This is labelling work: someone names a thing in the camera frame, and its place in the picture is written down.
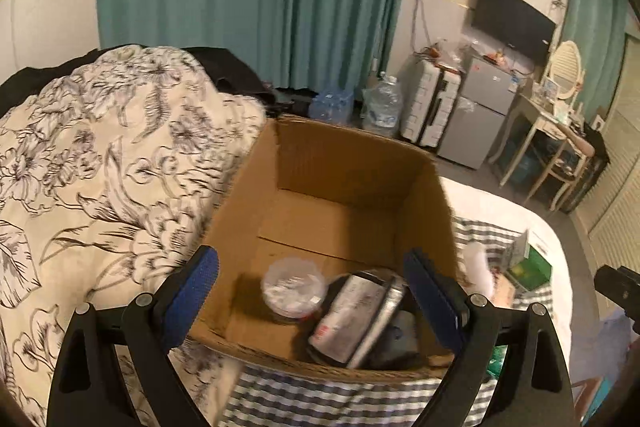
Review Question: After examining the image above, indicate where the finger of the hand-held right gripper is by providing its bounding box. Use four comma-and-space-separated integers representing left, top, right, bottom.
594, 264, 640, 333

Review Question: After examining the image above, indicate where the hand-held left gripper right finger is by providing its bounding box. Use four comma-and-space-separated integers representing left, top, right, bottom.
402, 248, 576, 427

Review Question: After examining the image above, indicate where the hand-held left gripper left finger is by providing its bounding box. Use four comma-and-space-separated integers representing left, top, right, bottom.
47, 246, 236, 427

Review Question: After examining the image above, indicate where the green cardboard carton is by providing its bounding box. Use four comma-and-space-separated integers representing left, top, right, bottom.
505, 244, 553, 293

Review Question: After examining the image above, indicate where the brown cardboard box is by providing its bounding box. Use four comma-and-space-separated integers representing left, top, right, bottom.
185, 114, 463, 383

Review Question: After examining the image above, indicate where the clear plastic lidded container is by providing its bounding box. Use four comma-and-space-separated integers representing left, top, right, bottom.
262, 257, 328, 325

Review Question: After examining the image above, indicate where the white plush toy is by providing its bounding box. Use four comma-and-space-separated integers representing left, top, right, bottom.
460, 241, 496, 298

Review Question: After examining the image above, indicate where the dark bundled item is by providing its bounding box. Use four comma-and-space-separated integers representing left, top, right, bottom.
370, 307, 436, 370

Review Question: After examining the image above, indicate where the silver and red pouch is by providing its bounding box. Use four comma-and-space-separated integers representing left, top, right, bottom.
307, 271, 408, 370

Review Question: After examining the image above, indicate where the louvered closet door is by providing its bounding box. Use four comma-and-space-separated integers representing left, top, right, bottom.
570, 32, 640, 298

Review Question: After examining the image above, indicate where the white mattress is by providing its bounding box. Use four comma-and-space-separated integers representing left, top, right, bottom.
440, 177, 573, 408

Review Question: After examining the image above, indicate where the checked grey bedsheet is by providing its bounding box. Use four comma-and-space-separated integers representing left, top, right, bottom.
220, 217, 551, 427

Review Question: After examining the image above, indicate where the floral white blanket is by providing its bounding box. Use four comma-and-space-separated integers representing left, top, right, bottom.
0, 44, 268, 427

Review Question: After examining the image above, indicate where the cream dressing table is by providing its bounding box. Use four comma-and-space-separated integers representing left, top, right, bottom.
500, 94, 598, 212

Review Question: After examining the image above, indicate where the white ribbed suitcase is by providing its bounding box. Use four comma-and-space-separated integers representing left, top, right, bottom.
400, 54, 463, 148

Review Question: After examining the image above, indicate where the silver small fridge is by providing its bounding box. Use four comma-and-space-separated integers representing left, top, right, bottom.
437, 57, 523, 172

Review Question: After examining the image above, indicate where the large clear water jug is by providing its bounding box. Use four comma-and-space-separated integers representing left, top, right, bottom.
361, 74, 403, 138

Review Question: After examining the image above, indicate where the pack of water bottles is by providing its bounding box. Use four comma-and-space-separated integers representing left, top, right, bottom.
308, 89, 353, 124

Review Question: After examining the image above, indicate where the oval cream mirror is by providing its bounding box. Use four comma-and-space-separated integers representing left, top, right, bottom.
545, 41, 585, 102

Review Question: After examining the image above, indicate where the narrow teal curtain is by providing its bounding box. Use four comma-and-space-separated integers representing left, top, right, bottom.
557, 0, 631, 118

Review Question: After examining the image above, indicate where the black wall cable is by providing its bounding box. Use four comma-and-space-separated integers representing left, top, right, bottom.
410, 0, 431, 52

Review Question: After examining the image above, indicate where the black wall television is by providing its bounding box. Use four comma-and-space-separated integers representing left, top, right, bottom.
471, 0, 557, 65

